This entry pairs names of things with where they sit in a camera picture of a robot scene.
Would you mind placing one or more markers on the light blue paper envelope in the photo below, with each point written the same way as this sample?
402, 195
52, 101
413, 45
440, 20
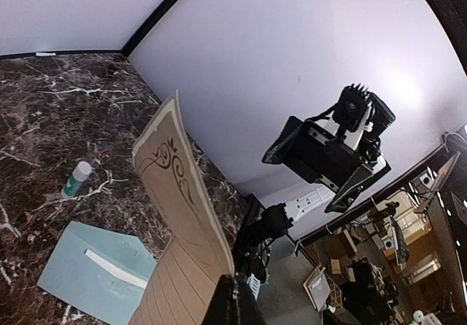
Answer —
73, 278

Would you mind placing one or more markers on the beige lined letter paper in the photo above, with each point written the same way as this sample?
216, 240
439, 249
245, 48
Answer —
115, 271

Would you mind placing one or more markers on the black right corner frame post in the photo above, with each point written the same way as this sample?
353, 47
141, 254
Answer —
149, 23

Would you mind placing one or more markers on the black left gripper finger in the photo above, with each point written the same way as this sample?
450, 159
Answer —
233, 303

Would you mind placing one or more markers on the gray board on floor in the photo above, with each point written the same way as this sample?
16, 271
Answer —
317, 288

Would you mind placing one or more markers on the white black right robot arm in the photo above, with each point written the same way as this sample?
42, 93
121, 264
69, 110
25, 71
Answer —
274, 221

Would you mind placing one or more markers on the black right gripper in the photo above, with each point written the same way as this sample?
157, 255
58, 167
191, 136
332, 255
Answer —
314, 155

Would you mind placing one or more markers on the spare gray paper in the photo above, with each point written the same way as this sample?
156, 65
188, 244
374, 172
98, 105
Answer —
184, 280

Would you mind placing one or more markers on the white green glue stick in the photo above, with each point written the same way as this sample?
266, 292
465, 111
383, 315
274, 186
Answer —
79, 175

